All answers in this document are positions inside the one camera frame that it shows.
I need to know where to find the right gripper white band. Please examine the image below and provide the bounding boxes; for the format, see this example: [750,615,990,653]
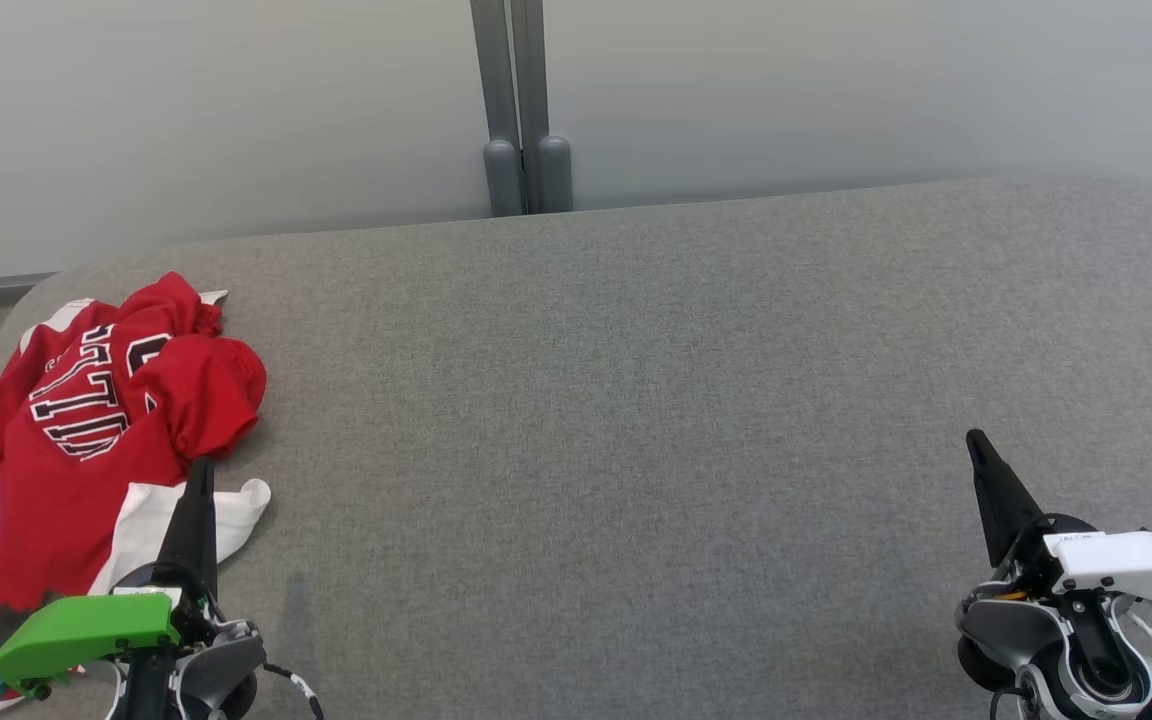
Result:
[966,429,1152,611]

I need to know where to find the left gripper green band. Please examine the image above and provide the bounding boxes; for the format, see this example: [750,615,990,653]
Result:
[0,456,222,693]

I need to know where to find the red and white shirt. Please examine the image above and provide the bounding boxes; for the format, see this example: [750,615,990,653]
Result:
[0,272,273,713]

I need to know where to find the grey fabric sofa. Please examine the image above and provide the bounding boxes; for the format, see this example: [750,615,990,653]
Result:
[0,178,1152,720]

